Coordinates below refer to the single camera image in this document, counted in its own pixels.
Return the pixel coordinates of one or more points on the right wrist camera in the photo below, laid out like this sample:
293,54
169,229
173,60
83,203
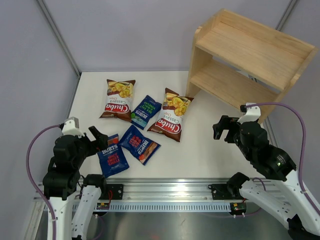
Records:
250,114

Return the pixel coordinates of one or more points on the white slotted cable duct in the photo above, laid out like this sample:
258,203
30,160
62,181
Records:
164,207

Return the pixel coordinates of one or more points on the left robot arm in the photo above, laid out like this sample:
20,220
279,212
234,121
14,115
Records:
60,184

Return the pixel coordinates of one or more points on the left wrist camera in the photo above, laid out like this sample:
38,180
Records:
71,127

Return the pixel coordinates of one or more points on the Burts sea salt vinegar bag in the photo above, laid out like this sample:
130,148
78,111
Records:
147,108

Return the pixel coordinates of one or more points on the wooden two-tier shelf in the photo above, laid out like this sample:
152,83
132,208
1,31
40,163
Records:
240,61

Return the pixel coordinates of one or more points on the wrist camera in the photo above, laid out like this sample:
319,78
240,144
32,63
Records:
250,114
71,127

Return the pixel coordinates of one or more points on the Burts blue bag with bacon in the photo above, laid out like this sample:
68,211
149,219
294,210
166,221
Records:
140,147

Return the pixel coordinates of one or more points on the black mounting plate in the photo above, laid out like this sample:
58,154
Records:
113,191
219,191

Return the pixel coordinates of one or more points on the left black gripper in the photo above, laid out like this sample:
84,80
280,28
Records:
100,142

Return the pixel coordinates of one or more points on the left Chuba cassava chips bag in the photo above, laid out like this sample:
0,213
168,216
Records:
119,100

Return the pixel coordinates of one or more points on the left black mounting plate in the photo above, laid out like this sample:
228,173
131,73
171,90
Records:
113,191

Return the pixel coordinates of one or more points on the chuba cassava chips bag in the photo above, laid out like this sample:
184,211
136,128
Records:
171,115
119,100

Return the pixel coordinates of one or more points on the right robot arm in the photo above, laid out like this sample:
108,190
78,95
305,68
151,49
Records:
298,215

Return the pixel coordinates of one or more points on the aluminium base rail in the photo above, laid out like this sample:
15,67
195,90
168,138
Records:
153,190

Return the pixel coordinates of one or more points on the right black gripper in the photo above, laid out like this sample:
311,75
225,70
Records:
225,122

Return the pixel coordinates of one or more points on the right Chuba cassava chips bag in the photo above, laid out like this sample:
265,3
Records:
171,115

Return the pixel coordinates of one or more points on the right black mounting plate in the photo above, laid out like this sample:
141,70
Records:
219,191

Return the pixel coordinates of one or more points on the Burts spicy sweet chilli bag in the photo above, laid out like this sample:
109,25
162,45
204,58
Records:
112,160

